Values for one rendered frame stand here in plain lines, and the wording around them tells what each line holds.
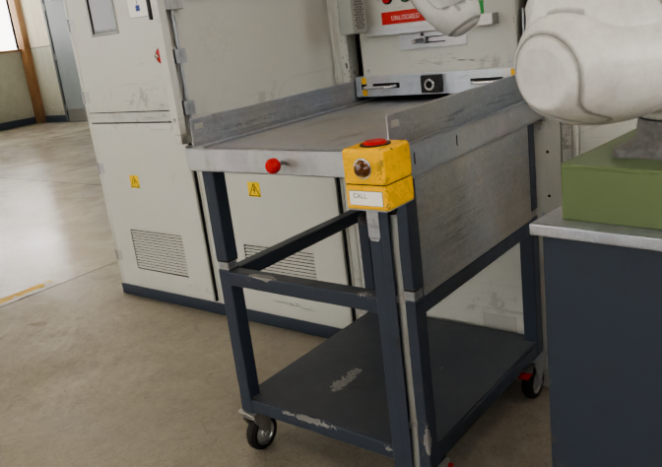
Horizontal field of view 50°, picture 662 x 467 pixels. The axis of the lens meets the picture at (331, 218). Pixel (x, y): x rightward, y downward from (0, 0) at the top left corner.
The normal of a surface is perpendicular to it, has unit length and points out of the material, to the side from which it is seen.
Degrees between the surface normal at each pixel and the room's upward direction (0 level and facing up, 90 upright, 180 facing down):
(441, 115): 90
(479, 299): 90
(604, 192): 90
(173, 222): 90
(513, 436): 0
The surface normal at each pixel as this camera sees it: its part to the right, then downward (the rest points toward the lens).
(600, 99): 0.16, 0.66
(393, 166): 0.79, 0.09
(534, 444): -0.12, -0.96
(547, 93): -0.83, 0.32
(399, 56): -0.60, 0.28
